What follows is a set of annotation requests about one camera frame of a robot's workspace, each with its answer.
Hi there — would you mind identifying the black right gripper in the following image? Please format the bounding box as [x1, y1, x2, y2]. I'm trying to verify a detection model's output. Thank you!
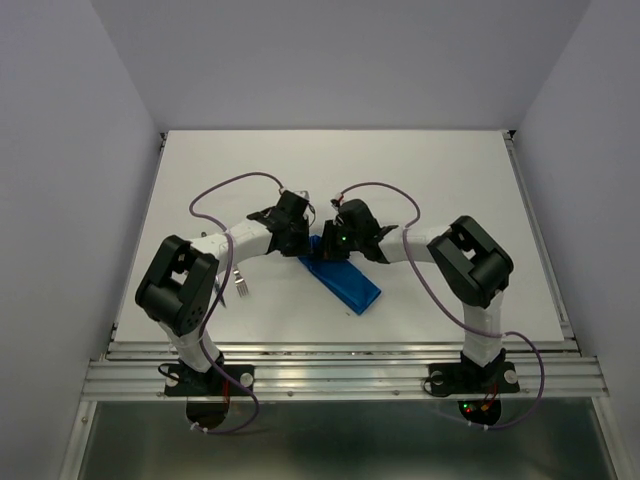
[311, 219, 362, 261]

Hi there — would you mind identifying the blue satin napkin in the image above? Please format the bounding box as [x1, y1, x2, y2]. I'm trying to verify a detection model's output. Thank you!
[298, 235, 382, 315]

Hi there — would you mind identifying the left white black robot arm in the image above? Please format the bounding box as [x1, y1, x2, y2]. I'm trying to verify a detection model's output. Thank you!
[135, 190, 310, 394]

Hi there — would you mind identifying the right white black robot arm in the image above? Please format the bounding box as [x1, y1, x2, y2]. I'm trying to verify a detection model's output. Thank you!
[313, 199, 520, 397]

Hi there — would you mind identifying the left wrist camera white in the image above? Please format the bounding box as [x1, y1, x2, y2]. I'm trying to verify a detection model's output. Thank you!
[279, 188, 310, 200]

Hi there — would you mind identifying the silver fork black handle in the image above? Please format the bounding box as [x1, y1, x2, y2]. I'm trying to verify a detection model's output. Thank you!
[233, 266, 250, 298]

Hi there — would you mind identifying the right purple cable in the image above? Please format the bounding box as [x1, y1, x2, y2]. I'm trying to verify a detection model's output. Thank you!
[334, 180, 545, 432]

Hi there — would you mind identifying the silver knife black handle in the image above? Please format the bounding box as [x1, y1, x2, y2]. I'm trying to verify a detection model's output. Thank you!
[214, 277, 227, 308]

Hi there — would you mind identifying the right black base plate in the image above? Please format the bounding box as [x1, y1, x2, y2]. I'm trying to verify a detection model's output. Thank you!
[427, 362, 520, 397]

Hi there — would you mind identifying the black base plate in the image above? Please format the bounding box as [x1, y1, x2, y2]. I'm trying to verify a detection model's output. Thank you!
[427, 362, 520, 397]
[158, 362, 255, 397]

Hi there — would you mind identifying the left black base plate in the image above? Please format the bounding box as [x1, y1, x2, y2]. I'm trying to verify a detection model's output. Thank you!
[158, 362, 255, 397]

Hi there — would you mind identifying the aluminium frame rail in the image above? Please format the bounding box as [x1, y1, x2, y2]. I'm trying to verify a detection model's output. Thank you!
[59, 129, 621, 480]

